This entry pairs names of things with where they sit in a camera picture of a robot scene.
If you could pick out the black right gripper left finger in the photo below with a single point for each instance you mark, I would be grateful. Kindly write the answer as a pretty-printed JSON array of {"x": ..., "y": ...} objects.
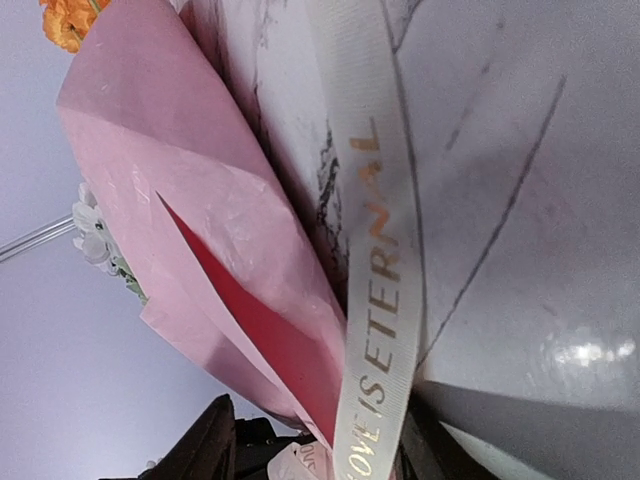
[{"x": 205, "y": 452}]

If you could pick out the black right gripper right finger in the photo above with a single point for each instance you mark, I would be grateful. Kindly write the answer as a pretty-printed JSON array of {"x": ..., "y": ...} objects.
[{"x": 428, "y": 452}]

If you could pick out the white flower bunch green leaves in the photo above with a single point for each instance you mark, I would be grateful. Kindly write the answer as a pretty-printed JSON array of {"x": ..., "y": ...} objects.
[{"x": 97, "y": 244}]

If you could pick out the pink wrapping paper sheet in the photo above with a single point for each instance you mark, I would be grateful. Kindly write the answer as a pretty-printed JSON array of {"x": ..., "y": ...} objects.
[{"x": 230, "y": 277}]

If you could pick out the cream ribbon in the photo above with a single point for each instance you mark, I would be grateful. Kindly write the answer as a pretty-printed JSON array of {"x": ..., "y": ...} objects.
[{"x": 339, "y": 128}]

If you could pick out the orange flower stem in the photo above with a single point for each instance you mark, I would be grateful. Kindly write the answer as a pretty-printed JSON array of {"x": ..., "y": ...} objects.
[{"x": 66, "y": 23}]

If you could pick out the aluminium frame left post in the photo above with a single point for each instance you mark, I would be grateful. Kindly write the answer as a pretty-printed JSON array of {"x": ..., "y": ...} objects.
[{"x": 37, "y": 238}]

